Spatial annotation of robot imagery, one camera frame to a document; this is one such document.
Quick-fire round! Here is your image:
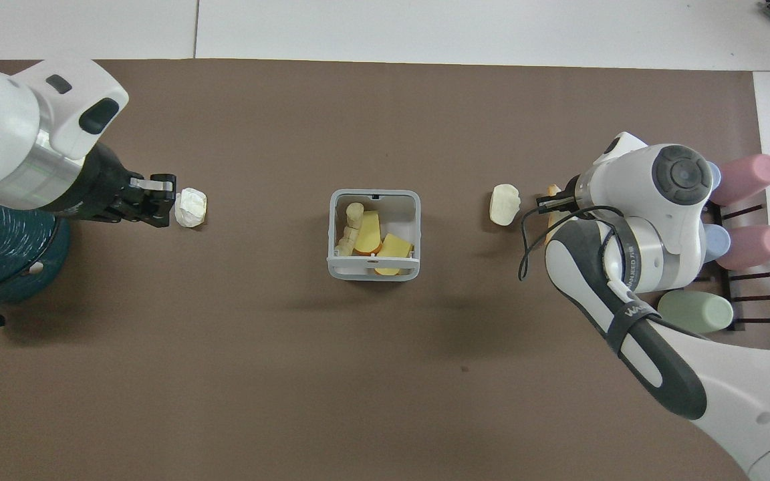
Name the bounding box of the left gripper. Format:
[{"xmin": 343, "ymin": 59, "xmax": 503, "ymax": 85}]
[{"xmin": 56, "ymin": 142, "xmax": 178, "ymax": 229}]

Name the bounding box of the dark teal ribbed bin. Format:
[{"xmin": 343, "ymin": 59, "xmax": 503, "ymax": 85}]
[{"xmin": 0, "ymin": 199, "xmax": 72, "ymax": 303}]

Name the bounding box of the crumpled white paper ball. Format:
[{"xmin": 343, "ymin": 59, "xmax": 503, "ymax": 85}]
[{"xmin": 174, "ymin": 187, "xmax": 208, "ymax": 228}]

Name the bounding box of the beige wooden toy food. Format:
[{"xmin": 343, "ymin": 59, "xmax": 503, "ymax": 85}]
[{"xmin": 335, "ymin": 202, "xmax": 365, "ymax": 257}]

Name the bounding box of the grey plastic basket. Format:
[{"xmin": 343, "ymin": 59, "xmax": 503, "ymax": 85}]
[{"xmin": 328, "ymin": 189, "xmax": 422, "ymax": 282}]

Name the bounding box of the orange yellow cheese wedge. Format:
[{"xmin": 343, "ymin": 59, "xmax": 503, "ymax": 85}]
[{"xmin": 353, "ymin": 211, "xmax": 384, "ymax": 257}]

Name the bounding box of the yellow toy food block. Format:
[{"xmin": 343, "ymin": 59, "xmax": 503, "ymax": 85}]
[{"xmin": 374, "ymin": 233, "xmax": 414, "ymax": 277}]

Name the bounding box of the white bread piece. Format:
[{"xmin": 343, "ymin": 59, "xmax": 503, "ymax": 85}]
[{"xmin": 489, "ymin": 184, "xmax": 521, "ymax": 227}]

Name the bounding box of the pale green bottle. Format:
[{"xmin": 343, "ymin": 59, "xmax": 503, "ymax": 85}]
[{"xmin": 657, "ymin": 291, "xmax": 735, "ymax": 334}]

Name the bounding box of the pink bottle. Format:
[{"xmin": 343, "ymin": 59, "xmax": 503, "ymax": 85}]
[
  {"xmin": 715, "ymin": 154, "xmax": 770, "ymax": 207},
  {"xmin": 718, "ymin": 225, "xmax": 770, "ymax": 271}
]

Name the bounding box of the black wire rack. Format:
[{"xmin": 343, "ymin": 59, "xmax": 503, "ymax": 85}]
[{"xmin": 700, "ymin": 199, "xmax": 770, "ymax": 333}]

